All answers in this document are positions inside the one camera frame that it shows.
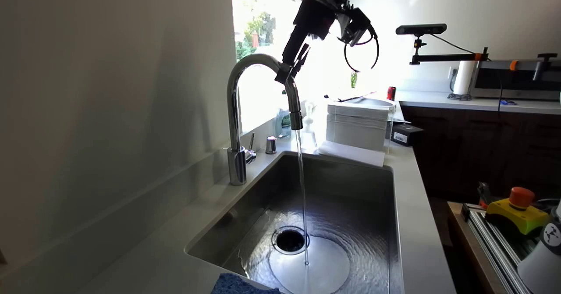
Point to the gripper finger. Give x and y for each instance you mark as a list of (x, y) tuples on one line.
[(303, 55), (284, 72)]

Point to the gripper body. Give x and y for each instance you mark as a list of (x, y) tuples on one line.
[(313, 18)]

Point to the chrome gooseneck faucet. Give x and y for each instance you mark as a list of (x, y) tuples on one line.
[(234, 110)]

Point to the window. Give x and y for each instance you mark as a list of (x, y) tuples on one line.
[(263, 31)]

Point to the clear dish soap bottle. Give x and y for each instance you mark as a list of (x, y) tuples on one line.
[(284, 123)]

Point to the white foam soap dispenser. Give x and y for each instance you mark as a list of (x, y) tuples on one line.
[(309, 129)]

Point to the chrome counter button cap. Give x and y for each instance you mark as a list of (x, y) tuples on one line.
[(271, 145)]

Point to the stack of white paper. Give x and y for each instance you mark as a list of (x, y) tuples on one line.
[(357, 125)]

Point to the red drink can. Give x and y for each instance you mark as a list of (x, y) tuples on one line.
[(391, 93)]

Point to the small black box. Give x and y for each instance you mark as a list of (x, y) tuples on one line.
[(406, 134)]

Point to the stainless steel sink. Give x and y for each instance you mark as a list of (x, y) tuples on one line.
[(350, 206)]

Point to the paper towel roll on holder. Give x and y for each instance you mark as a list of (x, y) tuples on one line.
[(463, 77)]

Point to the dark wood cabinet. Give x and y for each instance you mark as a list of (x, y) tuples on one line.
[(482, 154)]

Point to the small blue object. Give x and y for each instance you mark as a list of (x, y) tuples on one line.
[(507, 102)]

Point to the silver toaster oven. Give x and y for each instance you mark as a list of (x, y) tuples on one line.
[(517, 81)]

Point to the blue sponge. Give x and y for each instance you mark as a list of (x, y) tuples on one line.
[(241, 285)]

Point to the yellow emergency stop button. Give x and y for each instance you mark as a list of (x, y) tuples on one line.
[(517, 213)]

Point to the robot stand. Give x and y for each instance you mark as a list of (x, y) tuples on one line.
[(486, 250)]

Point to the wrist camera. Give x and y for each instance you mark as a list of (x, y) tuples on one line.
[(354, 24)]

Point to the camera on mount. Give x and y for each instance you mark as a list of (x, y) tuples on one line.
[(420, 29)]

